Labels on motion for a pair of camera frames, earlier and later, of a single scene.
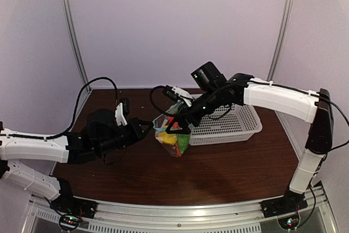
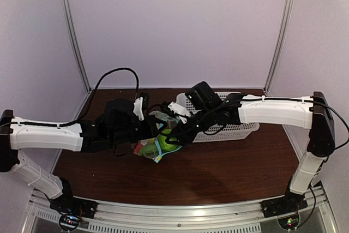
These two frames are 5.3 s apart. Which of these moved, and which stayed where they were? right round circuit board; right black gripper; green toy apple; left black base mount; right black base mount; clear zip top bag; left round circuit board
Moved: clear zip top bag; right black gripper; green toy apple
Stayed: right black base mount; left round circuit board; right round circuit board; left black base mount
